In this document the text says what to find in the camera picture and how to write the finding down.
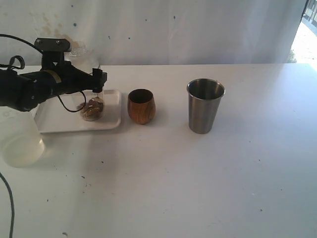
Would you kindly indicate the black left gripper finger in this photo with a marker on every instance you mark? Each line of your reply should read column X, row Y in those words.
column 99, row 80

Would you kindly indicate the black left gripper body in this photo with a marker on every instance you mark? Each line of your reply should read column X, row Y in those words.
column 56, row 73

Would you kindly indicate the pile of wooden blocks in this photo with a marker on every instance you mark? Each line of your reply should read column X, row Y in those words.
column 92, row 110

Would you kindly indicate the clear plastic shaker cup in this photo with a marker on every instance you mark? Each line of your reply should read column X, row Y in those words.
column 89, row 97

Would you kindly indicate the clear plastic dome lid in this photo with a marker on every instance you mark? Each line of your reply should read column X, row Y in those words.
column 82, row 58

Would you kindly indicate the brown wooden cup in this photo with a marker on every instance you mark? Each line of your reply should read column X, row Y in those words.
column 141, row 106

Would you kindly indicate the stainless steel cup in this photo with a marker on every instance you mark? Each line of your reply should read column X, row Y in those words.
column 204, row 96

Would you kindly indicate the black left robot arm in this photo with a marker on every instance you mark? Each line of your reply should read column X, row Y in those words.
column 23, row 92

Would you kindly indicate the white rectangular tray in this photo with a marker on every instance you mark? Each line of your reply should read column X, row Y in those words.
column 52, row 117

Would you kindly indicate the frosted translucent plastic cup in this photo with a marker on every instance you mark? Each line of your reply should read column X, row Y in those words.
column 21, row 144

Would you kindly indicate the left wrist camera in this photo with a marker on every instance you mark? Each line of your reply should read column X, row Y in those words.
column 53, row 44

